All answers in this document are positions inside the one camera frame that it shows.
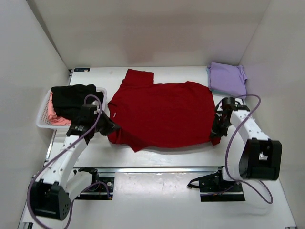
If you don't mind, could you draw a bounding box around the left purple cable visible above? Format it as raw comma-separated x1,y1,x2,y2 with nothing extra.
26,94,112,229

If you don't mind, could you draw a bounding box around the red t shirt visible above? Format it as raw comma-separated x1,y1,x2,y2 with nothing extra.
108,69,221,152

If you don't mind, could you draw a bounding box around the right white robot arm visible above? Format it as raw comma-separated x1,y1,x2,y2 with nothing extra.
187,97,282,195

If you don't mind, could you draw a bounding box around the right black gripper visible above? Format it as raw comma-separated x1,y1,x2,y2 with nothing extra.
209,113,232,139

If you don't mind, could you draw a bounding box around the aluminium rail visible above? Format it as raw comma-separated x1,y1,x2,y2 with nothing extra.
42,166,267,174

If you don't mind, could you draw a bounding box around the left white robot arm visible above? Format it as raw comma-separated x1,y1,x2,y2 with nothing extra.
27,104,120,220

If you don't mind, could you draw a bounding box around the small label sticker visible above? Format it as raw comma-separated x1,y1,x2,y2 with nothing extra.
73,68,90,72

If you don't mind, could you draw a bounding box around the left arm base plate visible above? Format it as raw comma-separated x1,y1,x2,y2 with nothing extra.
76,173,115,201

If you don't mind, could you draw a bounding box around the folded lavender t shirt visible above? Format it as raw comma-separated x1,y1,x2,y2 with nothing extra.
207,62,247,99

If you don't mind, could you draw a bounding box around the black t shirt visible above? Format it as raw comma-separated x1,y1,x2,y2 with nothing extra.
50,84,103,122

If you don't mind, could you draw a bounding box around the folded teal cloth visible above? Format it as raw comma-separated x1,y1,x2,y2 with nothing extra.
209,87,225,94

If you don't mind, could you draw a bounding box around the pink t shirt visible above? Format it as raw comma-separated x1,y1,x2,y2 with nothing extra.
47,98,71,126

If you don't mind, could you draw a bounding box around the white plastic laundry basket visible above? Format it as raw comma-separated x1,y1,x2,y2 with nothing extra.
36,87,107,131

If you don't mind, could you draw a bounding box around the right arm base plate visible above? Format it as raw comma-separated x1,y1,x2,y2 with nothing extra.
199,175,245,202

